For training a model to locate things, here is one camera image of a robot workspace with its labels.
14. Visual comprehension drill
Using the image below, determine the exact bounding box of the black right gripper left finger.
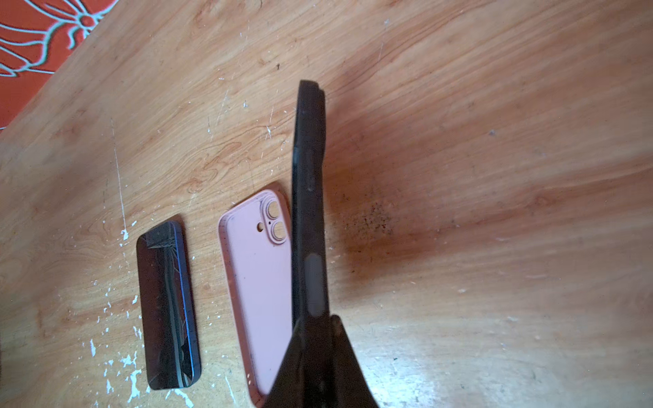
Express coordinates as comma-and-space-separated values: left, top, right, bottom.
263, 321, 304, 408

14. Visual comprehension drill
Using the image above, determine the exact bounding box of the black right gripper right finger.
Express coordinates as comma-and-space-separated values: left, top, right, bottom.
331, 314, 379, 408

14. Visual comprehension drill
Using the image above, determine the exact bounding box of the pink phone case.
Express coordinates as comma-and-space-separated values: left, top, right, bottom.
218, 189, 292, 407

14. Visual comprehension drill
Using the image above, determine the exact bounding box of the black smartphone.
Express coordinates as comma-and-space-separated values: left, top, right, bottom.
292, 80, 333, 407

